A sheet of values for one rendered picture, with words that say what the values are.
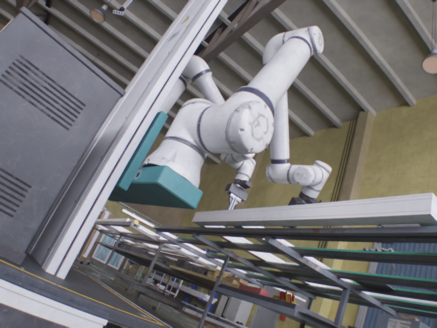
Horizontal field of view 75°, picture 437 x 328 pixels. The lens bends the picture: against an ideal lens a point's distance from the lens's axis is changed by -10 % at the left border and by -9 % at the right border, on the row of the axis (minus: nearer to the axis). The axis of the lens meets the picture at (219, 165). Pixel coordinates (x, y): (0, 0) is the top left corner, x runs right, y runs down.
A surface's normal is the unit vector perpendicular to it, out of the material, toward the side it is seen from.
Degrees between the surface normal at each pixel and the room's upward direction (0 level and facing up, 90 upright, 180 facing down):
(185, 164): 71
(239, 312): 90
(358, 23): 180
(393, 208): 90
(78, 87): 90
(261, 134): 101
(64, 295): 90
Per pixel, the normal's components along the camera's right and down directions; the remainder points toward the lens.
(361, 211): -0.76, -0.52
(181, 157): 0.47, -0.56
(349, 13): -0.38, 0.84
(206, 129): -0.65, 0.09
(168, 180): 0.67, -0.05
